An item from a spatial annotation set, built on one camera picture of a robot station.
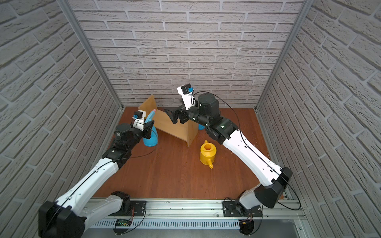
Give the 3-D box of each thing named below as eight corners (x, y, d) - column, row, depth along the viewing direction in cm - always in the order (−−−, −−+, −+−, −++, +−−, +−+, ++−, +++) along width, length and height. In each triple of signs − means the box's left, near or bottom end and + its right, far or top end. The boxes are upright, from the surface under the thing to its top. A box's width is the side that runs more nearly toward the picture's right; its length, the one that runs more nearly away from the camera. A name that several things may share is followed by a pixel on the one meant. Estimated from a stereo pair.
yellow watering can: (195, 164, 90) (195, 156, 82) (204, 148, 98) (205, 139, 89) (209, 172, 87) (211, 165, 79) (218, 155, 94) (220, 147, 86)
